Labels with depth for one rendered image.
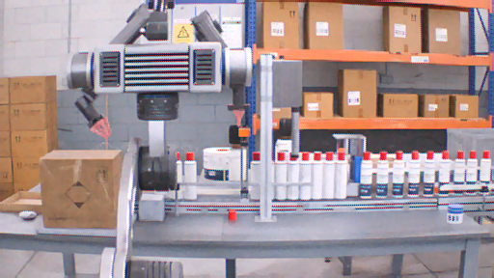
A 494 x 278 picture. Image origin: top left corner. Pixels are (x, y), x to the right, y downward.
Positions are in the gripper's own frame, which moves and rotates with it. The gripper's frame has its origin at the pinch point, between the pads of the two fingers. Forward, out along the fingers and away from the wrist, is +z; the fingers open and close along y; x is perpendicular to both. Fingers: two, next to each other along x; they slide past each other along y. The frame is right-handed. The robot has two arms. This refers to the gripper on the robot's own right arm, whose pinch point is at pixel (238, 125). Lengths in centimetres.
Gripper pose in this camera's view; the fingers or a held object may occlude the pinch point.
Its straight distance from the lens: 279.2
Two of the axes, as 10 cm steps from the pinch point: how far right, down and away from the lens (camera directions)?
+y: -10.0, 0.1, -0.1
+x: 0.1, 1.2, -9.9
